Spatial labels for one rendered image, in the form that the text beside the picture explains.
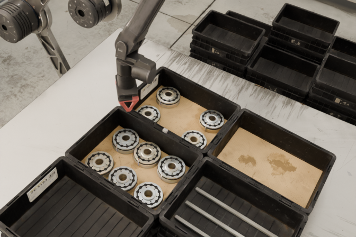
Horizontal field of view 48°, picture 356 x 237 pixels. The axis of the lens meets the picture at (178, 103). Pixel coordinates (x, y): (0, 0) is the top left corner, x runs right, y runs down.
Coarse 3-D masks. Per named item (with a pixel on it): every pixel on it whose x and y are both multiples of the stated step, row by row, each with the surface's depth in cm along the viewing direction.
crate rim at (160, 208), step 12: (120, 108) 154; (144, 120) 151; (180, 144) 145; (72, 156) 137; (84, 168) 134; (192, 168) 138; (108, 180) 131; (180, 180) 134; (120, 192) 129; (144, 204) 127; (156, 216) 126
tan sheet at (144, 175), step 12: (108, 144) 154; (120, 156) 151; (132, 156) 151; (132, 168) 147; (144, 168) 148; (156, 168) 148; (144, 180) 144; (156, 180) 145; (132, 192) 141; (168, 192) 142
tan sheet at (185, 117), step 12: (180, 96) 175; (168, 108) 170; (180, 108) 170; (192, 108) 171; (204, 108) 172; (168, 120) 165; (180, 120) 166; (192, 120) 167; (180, 132) 161; (204, 132) 163
